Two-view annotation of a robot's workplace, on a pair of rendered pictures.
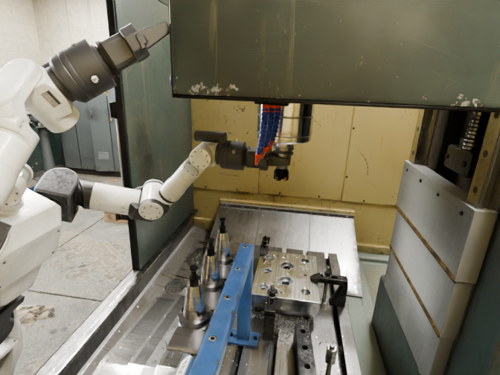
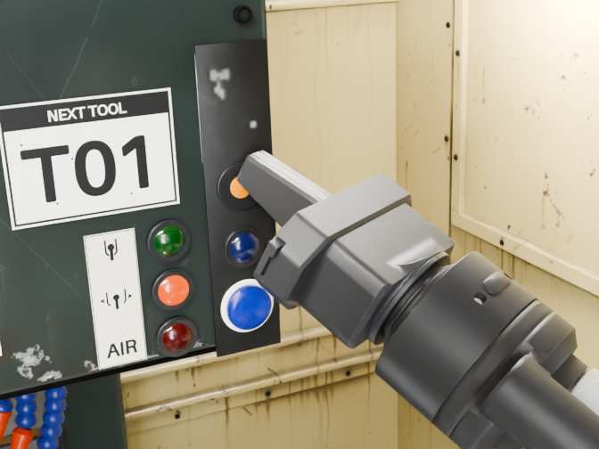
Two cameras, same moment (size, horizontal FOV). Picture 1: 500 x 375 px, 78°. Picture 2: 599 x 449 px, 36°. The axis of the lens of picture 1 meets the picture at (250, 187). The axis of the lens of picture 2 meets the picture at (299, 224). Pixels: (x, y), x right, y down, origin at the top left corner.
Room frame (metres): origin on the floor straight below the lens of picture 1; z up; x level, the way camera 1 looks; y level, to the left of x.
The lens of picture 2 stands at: (0.90, 0.64, 1.89)
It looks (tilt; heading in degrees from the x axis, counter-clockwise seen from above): 19 degrees down; 238
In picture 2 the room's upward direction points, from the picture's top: 2 degrees counter-clockwise
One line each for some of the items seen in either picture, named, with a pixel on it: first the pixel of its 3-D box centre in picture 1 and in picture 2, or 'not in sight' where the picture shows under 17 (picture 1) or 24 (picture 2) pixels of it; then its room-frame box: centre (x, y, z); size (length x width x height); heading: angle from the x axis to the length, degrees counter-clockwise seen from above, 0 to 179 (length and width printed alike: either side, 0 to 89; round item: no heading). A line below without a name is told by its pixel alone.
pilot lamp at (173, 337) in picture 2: not in sight; (176, 337); (0.69, 0.15, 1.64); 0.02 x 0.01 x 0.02; 171
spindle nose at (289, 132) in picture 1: (285, 118); not in sight; (0.90, -0.09, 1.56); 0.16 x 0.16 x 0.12
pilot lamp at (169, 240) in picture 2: not in sight; (168, 240); (0.69, 0.15, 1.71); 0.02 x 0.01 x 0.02; 171
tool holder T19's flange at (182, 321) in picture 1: (194, 318); not in sight; (0.49, 0.10, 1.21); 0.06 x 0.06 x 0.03
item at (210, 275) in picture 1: (210, 266); not in sight; (0.60, 0.08, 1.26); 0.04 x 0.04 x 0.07
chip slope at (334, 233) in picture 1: (280, 250); not in sight; (1.56, -0.19, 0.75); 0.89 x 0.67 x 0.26; 81
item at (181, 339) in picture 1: (184, 339); not in sight; (0.43, 0.11, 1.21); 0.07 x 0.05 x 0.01; 81
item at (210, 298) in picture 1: (203, 299); not in sight; (0.54, 0.09, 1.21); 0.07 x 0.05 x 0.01; 81
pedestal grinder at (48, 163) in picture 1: (45, 144); not in sight; (5.04, 3.45, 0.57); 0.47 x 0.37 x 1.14; 142
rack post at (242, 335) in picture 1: (244, 299); not in sight; (0.75, 0.00, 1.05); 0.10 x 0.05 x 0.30; 81
